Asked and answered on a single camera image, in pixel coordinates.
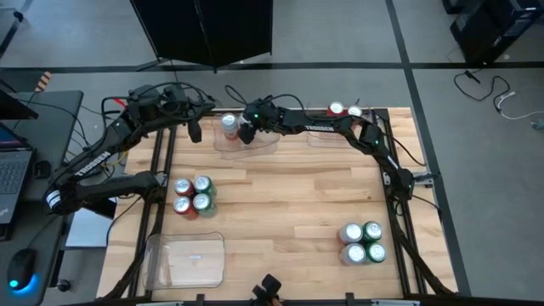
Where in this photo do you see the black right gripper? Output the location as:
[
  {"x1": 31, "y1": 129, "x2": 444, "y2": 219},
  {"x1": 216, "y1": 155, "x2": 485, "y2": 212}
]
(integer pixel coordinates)
[{"x1": 236, "y1": 99, "x2": 280, "y2": 145}]

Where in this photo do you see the black folding partition screen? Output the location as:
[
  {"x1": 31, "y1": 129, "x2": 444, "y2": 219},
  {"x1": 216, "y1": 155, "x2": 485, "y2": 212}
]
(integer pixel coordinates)
[{"x1": 129, "y1": 0, "x2": 274, "y2": 72}]

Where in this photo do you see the white sheet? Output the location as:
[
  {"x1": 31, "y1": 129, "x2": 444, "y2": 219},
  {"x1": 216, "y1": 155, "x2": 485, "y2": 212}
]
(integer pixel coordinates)
[{"x1": 64, "y1": 207, "x2": 118, "y2": 248}]

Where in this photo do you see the black laptop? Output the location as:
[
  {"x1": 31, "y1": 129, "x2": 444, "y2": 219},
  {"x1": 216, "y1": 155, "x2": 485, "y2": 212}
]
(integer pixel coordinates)
[{"x1": 0, "y1": 122, "x2": 36, "y2": 241}]

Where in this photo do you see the white floor cable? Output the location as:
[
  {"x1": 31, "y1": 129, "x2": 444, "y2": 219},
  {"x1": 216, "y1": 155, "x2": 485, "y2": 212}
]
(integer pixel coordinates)
[{"x1": 495, "y1": 90, "x2": 544, "y2": 121}]

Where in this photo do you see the orange black hazard tape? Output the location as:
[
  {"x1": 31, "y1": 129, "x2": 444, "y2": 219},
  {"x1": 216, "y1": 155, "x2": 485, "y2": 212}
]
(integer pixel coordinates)
[{"x1": 34, "y1": 71, "x2": 53, "y2": 93}]

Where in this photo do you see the black floor cable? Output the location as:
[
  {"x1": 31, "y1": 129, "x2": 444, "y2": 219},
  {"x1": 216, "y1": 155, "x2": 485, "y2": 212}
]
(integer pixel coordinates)
[{"x1": 452, "y1": 70, "x2": 511, "y2": 112}]

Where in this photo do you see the black computer mouse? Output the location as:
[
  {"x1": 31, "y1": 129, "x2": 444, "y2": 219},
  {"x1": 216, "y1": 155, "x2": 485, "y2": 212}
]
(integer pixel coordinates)
[{"x1": 6, "y1": 248, "x2": 38, "y2": 294}]

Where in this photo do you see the black equipment cabinet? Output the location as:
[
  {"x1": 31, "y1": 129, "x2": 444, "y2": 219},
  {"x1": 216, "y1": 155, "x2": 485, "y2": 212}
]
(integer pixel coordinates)
[{"x1": 441, "y1": 0, "x2": 544, "y2": 65}]

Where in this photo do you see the clear plastic bin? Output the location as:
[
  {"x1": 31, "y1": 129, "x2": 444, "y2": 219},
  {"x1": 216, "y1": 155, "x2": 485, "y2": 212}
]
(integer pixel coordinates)
[
  {"x1": 141, "y1": 231, "x2": 226, "y2": 291},
  {"x1": 305, "y1": 99, "x2": 379, "y2": 150},
  {"x1": 211, "y1": 110, "x2": 282, "y2": 162}
]

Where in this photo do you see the small black box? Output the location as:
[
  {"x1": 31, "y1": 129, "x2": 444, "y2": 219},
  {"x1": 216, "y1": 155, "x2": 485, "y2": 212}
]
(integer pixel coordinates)
[{"x1": 33, "y1": 160, "x2": 52, "y2": 179}]

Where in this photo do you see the silver frame plate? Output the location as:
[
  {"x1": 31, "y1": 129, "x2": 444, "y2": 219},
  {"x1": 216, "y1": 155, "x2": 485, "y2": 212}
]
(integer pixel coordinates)
[
  {"x1": 371, "y1": 298, "x2": 421, "y2": 306},
  {"x1": 135, "y1": 299, "x2": 184, "y2": 306}
]

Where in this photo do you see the black aluminium table frame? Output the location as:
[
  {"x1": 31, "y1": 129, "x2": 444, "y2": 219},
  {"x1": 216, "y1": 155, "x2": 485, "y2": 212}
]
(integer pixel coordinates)
[{"x1": 104, "y1": 106, "x2": 458, "y2": 306}]

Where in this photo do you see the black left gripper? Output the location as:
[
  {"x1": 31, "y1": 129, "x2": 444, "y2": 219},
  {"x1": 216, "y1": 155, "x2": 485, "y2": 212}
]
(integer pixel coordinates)
[{"x1": 163, "y1": 84, "x2": 206, "y2": 145}]

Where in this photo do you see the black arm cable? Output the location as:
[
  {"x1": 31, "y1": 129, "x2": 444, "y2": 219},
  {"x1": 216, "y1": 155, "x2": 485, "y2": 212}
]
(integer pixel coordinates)
[
  {"x1": 100, "y1": 81, "x2": 218, "y2": 128},
  {"x1": 224, "y1": 84, "x2": 311, "y2": 118}
]

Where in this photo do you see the dark grey side desk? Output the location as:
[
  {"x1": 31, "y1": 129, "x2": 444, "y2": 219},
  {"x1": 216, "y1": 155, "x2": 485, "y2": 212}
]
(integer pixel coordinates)
[{"x1": 0, "y1": 89, "x2": 85, "y2": 306}]

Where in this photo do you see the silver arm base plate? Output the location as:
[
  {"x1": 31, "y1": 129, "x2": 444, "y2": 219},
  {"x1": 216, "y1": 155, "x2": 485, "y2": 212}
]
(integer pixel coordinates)
[{"x1": 381, "y1": 169, "x2": 437, "y2": 188}]

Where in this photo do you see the black flat bar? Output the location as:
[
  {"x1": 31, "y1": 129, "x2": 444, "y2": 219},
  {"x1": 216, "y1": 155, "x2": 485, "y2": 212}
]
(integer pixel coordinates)
[{"x1": 82, "y1": 195, "x2": 118, "y2": 220}]

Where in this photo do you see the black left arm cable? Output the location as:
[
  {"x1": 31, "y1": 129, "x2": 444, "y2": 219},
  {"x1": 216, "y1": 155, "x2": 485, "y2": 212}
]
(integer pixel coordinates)
[{"x1": 100, "y1": 81, "x2": 218, "y2": 128}]

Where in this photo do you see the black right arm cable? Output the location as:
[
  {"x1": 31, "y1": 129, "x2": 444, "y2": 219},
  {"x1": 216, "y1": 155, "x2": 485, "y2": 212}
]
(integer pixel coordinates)
[{"x1": 224, "y1": 84, "x2": 311, "y2": 118}]

